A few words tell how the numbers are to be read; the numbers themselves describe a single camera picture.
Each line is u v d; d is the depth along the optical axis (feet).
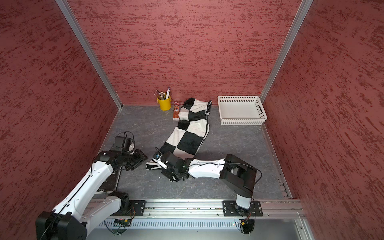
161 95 3.40
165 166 2.37
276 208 2.51
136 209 2.43
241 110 3.86
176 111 3.80
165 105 3.83
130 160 2.22
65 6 2.31
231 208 2.42
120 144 2.10
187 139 3.25
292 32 2.60
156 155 2.33
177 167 2.07
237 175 1.58
